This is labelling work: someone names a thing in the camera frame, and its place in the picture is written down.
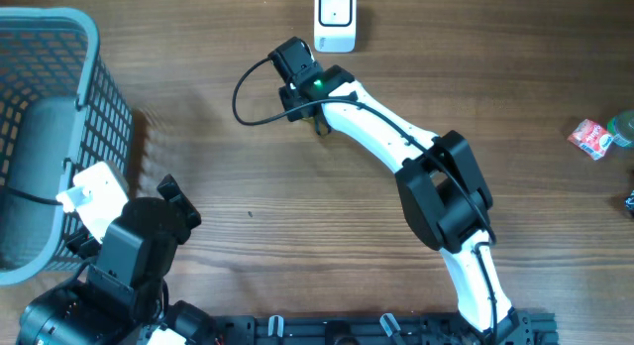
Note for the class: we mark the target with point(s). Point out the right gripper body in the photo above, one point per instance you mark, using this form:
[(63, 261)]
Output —
[(290, 96)]

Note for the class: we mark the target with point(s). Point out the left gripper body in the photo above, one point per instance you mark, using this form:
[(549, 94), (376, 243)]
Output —
[(189, 225)]

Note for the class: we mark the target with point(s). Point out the red snack box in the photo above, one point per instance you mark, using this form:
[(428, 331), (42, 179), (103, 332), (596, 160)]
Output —
[(591, 138)]

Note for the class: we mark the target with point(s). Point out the colourful tin can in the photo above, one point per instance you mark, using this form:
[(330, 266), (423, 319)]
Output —
[(621, 128)]

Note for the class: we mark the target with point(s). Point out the black red snack packet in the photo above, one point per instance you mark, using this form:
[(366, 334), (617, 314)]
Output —
[(629, 203)]

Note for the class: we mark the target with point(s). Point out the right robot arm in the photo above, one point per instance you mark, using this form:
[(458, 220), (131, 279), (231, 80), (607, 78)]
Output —
[(444, 197)]

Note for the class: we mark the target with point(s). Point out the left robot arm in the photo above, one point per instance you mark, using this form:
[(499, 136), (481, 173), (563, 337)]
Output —
[(124, 296)]

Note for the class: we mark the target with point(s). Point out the white barcode scanner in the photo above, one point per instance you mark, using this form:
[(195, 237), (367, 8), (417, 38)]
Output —
[(335, 26)]

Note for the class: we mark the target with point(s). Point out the grey plastic mesh basket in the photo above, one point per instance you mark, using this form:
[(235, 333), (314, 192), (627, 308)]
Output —
[(61, 113)]

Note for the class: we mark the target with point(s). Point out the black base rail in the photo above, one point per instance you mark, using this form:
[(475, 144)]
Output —
[(518, 328)]

